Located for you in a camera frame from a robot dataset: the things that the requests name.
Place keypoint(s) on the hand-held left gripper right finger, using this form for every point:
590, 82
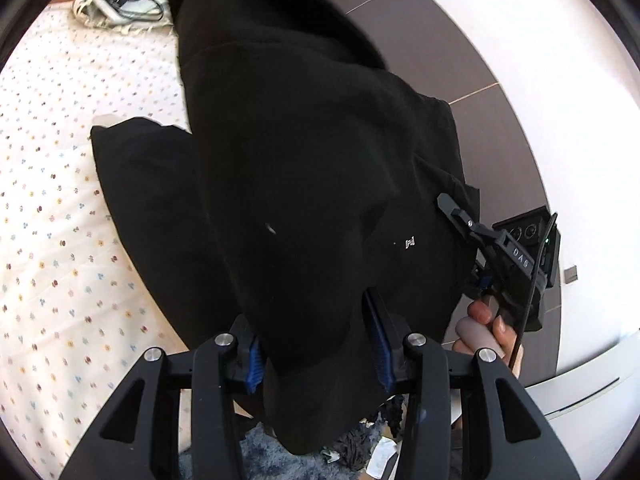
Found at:
380, 340

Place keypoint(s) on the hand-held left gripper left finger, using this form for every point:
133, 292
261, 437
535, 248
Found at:
252, 360

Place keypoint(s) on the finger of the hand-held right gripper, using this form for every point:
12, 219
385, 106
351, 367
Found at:
462, 217

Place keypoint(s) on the white cabinet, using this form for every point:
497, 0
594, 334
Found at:
590, 380

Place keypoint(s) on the blue shaggy rug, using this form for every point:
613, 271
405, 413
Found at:
260, 455

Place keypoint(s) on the wall socket plate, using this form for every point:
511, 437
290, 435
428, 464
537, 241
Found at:
570, 273

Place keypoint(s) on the floral bed sheet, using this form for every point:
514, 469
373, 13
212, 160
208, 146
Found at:
55, 185

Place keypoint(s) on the black sweatshirt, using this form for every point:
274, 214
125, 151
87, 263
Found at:
320, 170

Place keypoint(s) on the person's right hand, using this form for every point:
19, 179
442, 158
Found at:
480, 335

